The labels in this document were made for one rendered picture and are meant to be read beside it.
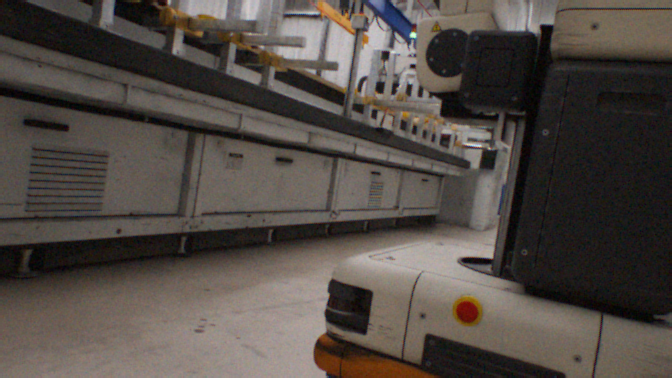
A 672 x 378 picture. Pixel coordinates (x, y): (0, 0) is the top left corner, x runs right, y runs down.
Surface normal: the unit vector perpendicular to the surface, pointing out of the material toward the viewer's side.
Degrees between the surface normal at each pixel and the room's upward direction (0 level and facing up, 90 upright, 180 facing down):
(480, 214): 90
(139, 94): 90
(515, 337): 90
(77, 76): 90
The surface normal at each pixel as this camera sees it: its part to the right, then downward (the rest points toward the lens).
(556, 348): -0.44, -0.02
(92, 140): 0.89, 0.15
